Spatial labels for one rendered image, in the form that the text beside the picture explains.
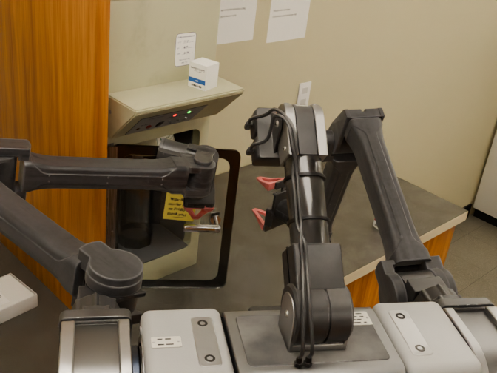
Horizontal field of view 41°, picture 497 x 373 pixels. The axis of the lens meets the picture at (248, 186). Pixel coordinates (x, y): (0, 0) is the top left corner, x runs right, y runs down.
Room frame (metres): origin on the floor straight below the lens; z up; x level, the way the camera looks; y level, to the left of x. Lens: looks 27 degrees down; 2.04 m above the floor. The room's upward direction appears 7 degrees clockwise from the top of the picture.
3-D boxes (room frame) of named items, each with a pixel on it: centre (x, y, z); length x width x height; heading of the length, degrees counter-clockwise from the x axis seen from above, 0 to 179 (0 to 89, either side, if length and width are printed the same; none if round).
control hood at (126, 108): (1.46, 0.19, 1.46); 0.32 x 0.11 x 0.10; 137
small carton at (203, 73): (1.52, 0.14, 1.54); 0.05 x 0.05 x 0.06; 61
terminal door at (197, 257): (1.42, 0.18, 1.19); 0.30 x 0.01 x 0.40; 102
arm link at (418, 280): (0.88, -0.29, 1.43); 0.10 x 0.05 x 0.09; 15
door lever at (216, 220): (1.40, 0.10, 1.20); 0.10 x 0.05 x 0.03; 102
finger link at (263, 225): (1.58, -0.06, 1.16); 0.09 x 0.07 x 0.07; 47
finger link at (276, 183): (1.58, -0.06, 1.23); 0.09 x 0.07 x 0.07; 47
